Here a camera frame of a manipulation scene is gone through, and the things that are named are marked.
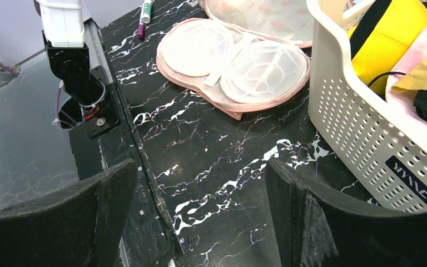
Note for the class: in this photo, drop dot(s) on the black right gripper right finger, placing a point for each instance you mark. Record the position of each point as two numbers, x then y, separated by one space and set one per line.
316 225

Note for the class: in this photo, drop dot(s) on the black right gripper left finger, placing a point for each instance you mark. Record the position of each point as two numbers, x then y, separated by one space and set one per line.
80 225

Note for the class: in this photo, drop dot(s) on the orange floral bra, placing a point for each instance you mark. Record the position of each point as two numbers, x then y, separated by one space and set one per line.
246 56

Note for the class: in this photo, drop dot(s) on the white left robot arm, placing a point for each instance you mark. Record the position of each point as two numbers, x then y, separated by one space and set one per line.
69 56

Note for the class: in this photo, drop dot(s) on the pink bra in basket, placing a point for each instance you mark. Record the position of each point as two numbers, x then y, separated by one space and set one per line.
402 102

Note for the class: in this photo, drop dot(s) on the cream perforated plastic basket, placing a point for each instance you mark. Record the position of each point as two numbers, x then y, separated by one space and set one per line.
385 154

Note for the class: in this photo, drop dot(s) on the green white tube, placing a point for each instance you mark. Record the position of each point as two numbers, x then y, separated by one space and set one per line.
145 17

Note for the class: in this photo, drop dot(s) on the yellow garment in basket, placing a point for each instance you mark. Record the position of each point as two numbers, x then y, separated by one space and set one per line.
384 34

